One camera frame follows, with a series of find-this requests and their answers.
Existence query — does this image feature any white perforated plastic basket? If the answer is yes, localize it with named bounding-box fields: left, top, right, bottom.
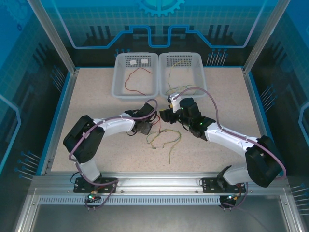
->
left=158, top=52, right=208, bottom=100
left=111, top=52, right=160, bottom=100

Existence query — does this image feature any small lit circuit board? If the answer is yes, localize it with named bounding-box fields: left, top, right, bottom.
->
left=225, top=193, right=243, bottom=202
left=85, top=190, right=102, bottom=203

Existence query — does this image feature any grey metal shelf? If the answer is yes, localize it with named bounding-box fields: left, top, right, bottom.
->
left=31, top=204, right=289, bottom=232

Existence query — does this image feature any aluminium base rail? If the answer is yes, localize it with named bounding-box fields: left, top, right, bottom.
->
left=31, top=171, right=290, bottom=195

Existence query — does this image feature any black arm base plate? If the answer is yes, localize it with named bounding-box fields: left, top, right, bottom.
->
left=73, top=177, right=119, bottom=194
left=201, top=177, right=247, bottom=194

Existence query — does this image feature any slotted grey cable duct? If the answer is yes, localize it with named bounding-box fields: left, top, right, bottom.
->
left=38, top=195, right=224, bottom=206

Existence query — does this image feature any aluminium side rail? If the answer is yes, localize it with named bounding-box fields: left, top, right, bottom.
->
left=40, top=68, right=80, bottom=176

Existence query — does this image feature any aluminium corner post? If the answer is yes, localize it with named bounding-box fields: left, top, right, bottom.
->
left=242, top=0, right=292, bottom=75
left=27, top=0, right=78, bottom=74

